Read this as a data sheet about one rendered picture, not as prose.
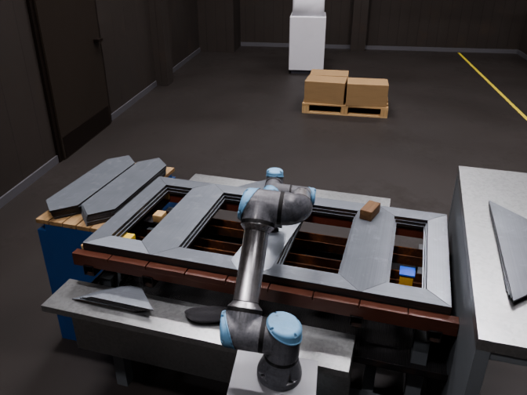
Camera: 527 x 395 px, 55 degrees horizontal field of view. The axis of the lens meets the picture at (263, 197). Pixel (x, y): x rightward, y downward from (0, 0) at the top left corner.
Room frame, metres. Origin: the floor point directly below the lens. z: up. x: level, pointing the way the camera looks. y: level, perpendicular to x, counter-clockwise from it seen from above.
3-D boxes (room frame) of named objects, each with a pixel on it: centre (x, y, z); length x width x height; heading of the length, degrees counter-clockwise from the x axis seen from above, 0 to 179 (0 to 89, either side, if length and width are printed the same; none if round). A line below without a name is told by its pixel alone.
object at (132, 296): (1.75, 0.62, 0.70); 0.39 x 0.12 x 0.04; 74
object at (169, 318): (1.62, 0.29, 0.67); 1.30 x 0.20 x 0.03; 74
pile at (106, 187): (2.59, 0.86, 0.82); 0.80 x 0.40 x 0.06; 164
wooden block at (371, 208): (2.18, -0.52, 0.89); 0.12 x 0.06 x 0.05; 148
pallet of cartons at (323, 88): (6.82, -1.13, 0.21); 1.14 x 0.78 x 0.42; 81
